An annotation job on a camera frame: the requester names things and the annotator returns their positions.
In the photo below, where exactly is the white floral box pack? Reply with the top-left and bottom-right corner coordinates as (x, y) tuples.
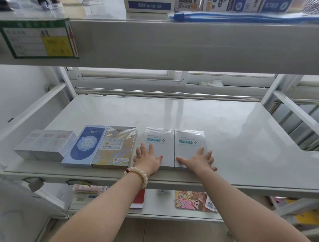
(13, 129), (77, 162)

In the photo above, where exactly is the blue and white flat box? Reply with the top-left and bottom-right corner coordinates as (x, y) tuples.
(60, 125), (109, 168)

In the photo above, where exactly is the white carton dark print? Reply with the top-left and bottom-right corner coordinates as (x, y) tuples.
(174, 0), (205, 12)

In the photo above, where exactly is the white window frame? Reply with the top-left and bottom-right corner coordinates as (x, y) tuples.
(65, 67), (319, 100)

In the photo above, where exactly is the person's right forearm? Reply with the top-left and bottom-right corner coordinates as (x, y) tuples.
(191, 169), (312, 242)

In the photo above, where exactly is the white metal shelf unit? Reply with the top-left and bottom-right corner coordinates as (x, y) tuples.
(0, 10), (319, 242)

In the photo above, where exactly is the red book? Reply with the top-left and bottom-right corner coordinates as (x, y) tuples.
(129, 189), (145, 209)

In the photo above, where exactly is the grey mesh item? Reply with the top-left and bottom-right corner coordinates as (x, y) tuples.
(304, 0), (319, 13)

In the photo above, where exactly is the person's left forearm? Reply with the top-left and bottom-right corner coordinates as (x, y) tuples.
(49, 173), (148, 242)

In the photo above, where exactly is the gold patterned flat box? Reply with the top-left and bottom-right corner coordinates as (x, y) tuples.
(91, 126), (138, 169)

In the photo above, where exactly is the crumpled white tissue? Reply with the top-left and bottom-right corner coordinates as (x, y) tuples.
(199, 79), (224, 87)

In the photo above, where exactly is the white plastic bag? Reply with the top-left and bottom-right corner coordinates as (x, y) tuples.
(0, 179), (69, 242)

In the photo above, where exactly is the white box teal label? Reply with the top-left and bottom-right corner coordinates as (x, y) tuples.
(174, 129), (208, 171)
(136, 127), (175, 171)

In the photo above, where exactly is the colourful cartoon packet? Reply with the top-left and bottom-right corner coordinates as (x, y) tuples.
(175, 190), (218, 213)

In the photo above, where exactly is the white and blue carton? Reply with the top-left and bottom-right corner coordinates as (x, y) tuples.
(202, 0), (263, 12)

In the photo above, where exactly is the cream bead bracelet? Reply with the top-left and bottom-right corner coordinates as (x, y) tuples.
(124, 167), (148, 189)

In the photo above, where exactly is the white box blue print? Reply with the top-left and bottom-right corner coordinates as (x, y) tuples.
(124, 0), (175, 13)

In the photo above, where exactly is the person's right hand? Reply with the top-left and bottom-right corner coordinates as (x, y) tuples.
(176, 147), (218, 175)

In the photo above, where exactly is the pink packets stack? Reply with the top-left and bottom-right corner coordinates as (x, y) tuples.
(74, 184), (104, 195)

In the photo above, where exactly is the yellow packet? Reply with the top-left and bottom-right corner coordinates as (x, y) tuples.
(284, 198), (319, 226)

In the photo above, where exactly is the clear shelf tag holder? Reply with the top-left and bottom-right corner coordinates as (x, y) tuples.
(27, 178), (45, 192)
(65, 179), (92, 187)

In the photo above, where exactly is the blue carton white print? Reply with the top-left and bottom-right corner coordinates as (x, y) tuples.
(259, 0), (293, 13)

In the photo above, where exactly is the green bordered shelf label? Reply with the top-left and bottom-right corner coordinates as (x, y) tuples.
(0, 17), (80, 60)

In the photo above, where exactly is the person's left hand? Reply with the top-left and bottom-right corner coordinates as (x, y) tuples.
(133, 143), (164, 175)

